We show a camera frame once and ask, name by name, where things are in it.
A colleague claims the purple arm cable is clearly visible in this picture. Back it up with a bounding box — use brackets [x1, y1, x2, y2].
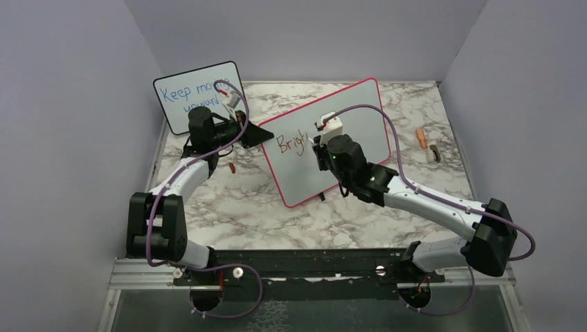
[318, 104, 536, 317]
[145, 80, 264, 321]

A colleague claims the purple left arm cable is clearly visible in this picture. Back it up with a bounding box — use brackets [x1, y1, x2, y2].
[145, 80, 264, 321]

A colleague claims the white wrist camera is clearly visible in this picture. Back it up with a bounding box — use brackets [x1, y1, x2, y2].
[222, 91, 242, 120]
[313, 112, 343, 146]

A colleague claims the black framed written whiteboard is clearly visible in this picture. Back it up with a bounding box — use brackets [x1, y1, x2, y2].
[153, 61, 243, 136]

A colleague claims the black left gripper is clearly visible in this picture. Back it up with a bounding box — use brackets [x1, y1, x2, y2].
[210, 110, 274, 149]

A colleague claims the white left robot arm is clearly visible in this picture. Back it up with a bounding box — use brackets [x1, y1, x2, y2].
[126, 107, 274, 284]

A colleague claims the orange marker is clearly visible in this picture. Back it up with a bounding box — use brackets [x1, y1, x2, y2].
[415, 128, 428, 149]

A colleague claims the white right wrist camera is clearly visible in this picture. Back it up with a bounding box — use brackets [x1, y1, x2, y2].
[313, 112, 343, 146]

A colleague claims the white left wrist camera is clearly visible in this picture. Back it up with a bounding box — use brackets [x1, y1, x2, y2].
[222, 91, 242, 120]

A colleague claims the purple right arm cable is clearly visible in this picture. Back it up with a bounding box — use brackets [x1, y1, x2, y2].
[318, 104, 536, 317]

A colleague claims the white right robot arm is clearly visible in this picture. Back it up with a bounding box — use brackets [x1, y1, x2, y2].
[312, 134, 517, 282]

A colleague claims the pink framed whiteboard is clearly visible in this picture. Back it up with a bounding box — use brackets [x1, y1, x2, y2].
[259, 77, 392, 208]

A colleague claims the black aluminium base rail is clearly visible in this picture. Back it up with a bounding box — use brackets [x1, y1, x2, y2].
[108, 248, 516, 303]

